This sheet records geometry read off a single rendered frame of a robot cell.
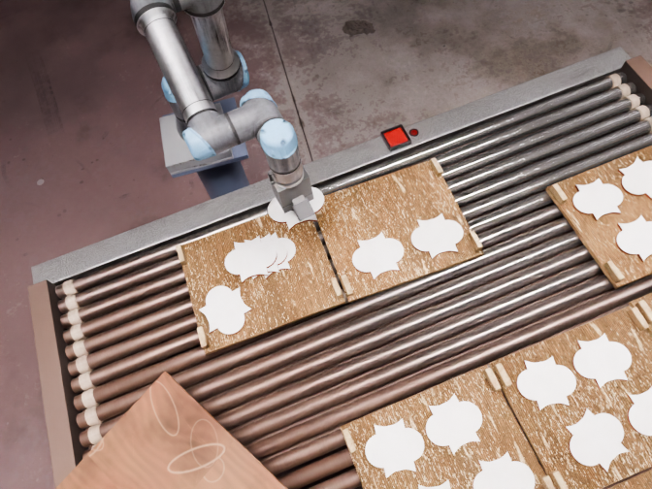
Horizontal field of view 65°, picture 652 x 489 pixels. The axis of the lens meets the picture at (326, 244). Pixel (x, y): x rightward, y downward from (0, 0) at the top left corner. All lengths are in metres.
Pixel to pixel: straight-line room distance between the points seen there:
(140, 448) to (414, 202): 0.99
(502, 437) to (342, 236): 0.68
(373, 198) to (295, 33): 2.03
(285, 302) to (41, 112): 2.48
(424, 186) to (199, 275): 0.72
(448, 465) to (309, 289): 0.57
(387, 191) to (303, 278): 0.38
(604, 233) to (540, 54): 1.90
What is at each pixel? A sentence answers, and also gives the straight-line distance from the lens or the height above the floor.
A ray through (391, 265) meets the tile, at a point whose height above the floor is 0.95.
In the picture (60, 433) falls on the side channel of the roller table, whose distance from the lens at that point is 1.57.
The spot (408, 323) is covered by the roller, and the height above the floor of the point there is 0.92.
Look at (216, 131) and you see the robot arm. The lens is 1.17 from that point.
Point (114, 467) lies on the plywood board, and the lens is 1.39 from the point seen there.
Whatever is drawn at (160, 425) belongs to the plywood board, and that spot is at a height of 1.04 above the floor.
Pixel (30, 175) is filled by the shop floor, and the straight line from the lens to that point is 3.35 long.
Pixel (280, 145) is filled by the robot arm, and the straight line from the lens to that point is 1.10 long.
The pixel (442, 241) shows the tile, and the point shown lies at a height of 0.95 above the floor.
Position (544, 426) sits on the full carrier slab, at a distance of 1.43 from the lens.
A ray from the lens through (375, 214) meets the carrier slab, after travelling 1.55.
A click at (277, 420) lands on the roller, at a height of 0.92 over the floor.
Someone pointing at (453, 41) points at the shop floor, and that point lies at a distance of 3.38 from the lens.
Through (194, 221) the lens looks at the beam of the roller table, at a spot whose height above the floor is 0.92.
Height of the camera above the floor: 2.30
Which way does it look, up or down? 64 degrees down
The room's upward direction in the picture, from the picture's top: 11 degrees counter-clockwise
